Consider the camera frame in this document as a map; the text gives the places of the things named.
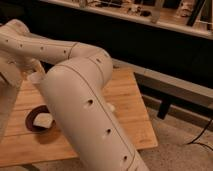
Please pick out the long wooden shelf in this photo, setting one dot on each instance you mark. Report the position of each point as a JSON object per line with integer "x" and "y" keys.
{"x": 155, "y": 20}

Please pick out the white squeeze bottle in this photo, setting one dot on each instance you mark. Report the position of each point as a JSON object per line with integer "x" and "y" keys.
{"x": 111, "y": 107}

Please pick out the beige sponge in bowl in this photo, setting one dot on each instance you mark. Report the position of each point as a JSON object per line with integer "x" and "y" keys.
{"x": 44, "y": 120}

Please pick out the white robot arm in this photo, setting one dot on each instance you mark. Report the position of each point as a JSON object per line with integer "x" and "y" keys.
{"x": 70, "y": 77}

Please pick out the dark brown bowl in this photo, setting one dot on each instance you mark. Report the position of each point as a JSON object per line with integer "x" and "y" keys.
{"x": 31, "y": 117}

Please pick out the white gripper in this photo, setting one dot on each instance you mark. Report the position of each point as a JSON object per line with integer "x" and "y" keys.
{"x": 9, "y": 72}

